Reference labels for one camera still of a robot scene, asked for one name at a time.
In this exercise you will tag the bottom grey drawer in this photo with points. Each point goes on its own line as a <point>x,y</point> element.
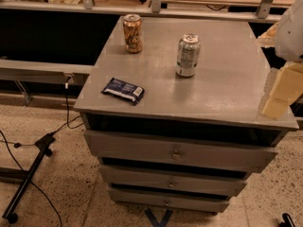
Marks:
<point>167,200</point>

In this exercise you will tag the grey drawer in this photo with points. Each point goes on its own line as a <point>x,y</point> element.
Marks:
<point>170,180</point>
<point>167,200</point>
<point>146,148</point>

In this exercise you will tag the black stand leg with wheel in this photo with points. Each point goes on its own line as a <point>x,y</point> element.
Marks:
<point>24,177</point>

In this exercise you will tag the orange gold soda can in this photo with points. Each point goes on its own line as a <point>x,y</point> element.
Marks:
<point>132,32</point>

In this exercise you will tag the dark blue snack packet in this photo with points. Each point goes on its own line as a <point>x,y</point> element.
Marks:
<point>124,90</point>

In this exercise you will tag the silver green 7up can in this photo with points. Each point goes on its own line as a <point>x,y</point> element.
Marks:
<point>189,48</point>

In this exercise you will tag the grey drawer cabinet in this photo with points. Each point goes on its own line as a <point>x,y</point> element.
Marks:
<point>219,104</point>

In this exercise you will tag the top grey drawer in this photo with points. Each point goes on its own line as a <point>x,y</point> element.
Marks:
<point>146,148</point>

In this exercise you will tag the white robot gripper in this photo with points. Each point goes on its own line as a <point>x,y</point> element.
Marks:
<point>291,35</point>

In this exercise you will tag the black object at floor corner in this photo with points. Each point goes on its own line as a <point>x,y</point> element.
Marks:
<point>286,221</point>

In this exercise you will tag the grey metal shelf rail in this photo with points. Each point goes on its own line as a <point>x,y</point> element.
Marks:
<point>232,10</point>

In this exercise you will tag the middle grey drawer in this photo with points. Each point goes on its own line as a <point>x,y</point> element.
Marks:
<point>170,180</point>

